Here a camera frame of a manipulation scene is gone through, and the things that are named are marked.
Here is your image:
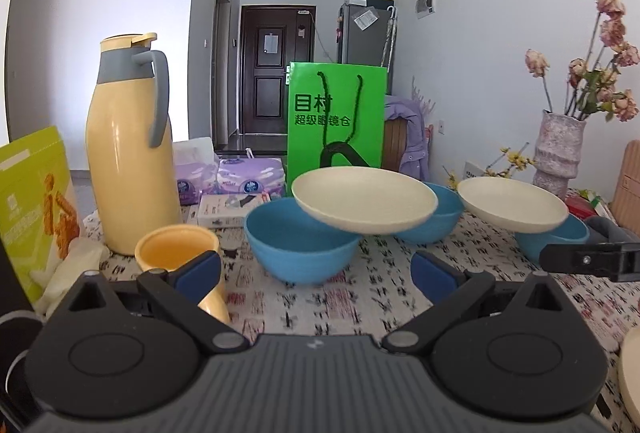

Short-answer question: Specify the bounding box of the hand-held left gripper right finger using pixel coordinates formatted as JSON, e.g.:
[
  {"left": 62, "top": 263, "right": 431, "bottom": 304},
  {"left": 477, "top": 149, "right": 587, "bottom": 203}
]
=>
[{"left": 382, "top": 250, "right": 576, "bottom": 354}]

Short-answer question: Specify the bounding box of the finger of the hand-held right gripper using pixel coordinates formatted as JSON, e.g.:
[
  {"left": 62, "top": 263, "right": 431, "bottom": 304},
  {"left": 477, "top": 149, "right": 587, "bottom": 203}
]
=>
[{"left": 539, "top": 240, "right": 640, "bottom": 284}]

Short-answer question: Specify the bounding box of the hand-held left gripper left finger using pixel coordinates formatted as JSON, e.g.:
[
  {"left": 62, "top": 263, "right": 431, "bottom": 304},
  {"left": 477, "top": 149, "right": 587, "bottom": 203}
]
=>
[{"left": 47, "top": 250, "right": 251, "bottom": 354}]

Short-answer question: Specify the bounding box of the blue bowl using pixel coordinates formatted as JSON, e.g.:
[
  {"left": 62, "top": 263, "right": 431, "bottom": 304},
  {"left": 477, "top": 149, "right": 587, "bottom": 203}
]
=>
[
  {"left": 515, "top": 215, "right": 591, "bottom": 266},
  {"left": 244, "top": 198, "right": 362, "bottom": 286},
  {"left": 397, "top": 183, "right": 465, "bottom": 245}
]

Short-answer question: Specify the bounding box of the cream plate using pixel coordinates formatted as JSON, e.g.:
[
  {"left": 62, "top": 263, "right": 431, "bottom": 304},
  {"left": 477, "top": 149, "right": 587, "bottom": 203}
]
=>
[
  {"left": 291, "top": 167, "right": 439, "bottom": 235},
  {"left": 618, "top": 328, "right": 640, "bottom": 414},
  {"left": 456, "top": 177, "right": 570, "bottom": 234}
]

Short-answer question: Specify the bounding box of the yellow plastic cup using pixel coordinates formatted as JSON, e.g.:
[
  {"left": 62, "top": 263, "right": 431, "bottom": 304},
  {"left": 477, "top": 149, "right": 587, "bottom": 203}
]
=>
[{"left": 135, "top": 224, "right": 231, "bottom": 325}]

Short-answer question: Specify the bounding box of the grey cloth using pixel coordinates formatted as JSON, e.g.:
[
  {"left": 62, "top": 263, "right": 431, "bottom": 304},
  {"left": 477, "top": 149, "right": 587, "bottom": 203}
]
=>
[{"left": 582, "top": 214, "right": 640, "bottom": 245}]

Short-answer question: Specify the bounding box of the red packet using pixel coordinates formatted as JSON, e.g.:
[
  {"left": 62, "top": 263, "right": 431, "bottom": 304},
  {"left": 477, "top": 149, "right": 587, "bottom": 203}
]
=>
[{"left": 565, "top": 190, "right": 616, "bottom": 219}]

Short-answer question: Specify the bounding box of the white flat box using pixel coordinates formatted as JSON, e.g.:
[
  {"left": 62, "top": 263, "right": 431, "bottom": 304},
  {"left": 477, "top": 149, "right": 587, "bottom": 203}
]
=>
[{"left": 197, "top": 193, "right": 272, "bottom": 229}]

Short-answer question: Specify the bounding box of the wooden board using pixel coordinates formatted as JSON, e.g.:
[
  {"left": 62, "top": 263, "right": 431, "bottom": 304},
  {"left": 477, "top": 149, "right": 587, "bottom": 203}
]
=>
[{"left": 610, "top": 140, "right": 640, "bottom": 236}]

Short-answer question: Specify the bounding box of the clear tissue pack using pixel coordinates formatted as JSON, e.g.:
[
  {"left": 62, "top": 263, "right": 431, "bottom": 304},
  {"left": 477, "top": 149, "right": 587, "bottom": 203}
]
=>
[{"left": 172, "top": 138, "right": 221, "bottom": 206}]

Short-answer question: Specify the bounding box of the purple tissue pack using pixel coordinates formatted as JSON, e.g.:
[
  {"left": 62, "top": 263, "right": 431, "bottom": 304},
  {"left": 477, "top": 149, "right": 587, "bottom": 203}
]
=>
[{"left": 217, "top": 158, "right": 286, "bottom": 202}]

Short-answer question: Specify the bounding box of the speckled pink vase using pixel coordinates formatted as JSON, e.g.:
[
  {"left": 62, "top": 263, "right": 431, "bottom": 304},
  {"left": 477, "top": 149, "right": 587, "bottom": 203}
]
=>
[{"left": 531, "top": 109, "right": 587, "bottom": 201}]

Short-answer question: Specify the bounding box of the white plastic bag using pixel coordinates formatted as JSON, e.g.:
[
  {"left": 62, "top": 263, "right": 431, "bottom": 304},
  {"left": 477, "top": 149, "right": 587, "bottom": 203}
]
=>
[{"left": 30, "top": 235, "right": 112, "bottom": 315}]

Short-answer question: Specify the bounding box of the yellow flower sprig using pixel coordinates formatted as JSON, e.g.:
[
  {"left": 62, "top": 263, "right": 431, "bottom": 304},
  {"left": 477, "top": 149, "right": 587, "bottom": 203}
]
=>
[{"left": 442, "top": 143, "right": 538, "bottom": 188}]

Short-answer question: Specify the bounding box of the yellow thermos jug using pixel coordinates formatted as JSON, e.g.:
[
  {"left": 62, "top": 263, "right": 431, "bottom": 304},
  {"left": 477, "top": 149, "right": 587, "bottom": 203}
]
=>
[{"left": 85, "top": 33, "right": 183, "bottom": 256}]

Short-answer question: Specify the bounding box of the wooden chair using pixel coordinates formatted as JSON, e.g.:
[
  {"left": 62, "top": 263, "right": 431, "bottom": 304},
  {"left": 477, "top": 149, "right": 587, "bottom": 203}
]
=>
[{"left": 382, "top": 118, "right": 412, "bottom": 172}]

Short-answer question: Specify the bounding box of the purple jacket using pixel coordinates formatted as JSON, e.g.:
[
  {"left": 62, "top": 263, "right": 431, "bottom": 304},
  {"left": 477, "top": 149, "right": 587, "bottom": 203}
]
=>
[{"left": 384, "top": 95, "right": 432, "bottom": 181}]

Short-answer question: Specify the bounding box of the green paper bag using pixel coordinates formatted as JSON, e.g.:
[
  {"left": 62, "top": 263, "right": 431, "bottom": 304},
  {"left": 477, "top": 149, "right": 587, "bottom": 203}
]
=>
[{"left": 286, "top": 62, "right": 388, "bottom": 198}]

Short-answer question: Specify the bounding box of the green and yellow snack box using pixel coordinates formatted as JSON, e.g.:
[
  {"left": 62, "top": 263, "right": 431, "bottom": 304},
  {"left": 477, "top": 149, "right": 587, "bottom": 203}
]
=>
[{"left": 0, "top": 127, "right": 83, "bottom": 304}]

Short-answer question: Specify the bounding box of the dark brown door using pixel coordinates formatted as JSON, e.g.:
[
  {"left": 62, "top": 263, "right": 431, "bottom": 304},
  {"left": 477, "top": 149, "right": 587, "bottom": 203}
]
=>
[{"left": 239, "top": 5, "right": 317, "bottom": 138}]

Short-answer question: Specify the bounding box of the folded umbrella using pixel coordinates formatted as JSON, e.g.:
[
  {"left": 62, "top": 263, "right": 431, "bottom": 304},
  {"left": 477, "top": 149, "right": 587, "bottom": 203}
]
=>
[{"left": 381, "top": 5, "right": 399, "bottom": 68}]

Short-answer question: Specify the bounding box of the grey refrigerator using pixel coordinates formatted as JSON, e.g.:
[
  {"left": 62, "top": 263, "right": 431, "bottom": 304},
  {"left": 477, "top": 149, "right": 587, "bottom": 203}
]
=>
[{"left": 340, "top": 3, "right": 396, "bottom": 66}]

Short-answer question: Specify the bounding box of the dried pink flower bouquet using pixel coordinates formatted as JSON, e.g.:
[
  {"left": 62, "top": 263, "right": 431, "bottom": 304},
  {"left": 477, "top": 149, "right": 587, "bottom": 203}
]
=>
[{"left": 525, "top": 0, "right": 640, "bottom": 124}]

